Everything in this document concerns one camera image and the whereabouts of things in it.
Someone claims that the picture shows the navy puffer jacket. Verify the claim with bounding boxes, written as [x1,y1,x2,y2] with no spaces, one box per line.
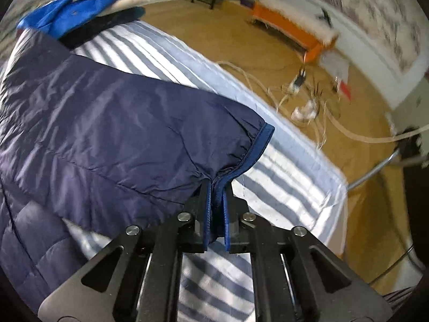
[1,29,274,311]

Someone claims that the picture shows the blue white striped mattress pad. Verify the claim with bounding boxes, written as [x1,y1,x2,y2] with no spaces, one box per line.
[6,20,350,322]

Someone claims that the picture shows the orange bench with white cover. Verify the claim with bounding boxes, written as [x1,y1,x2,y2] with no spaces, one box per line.
[252,0,339,64]

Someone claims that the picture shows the bright blue garment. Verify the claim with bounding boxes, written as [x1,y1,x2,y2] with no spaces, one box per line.
[17,0,118,39]

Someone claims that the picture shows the cream folded garment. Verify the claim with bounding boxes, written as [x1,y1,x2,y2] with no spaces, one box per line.
[97,0,149,17]

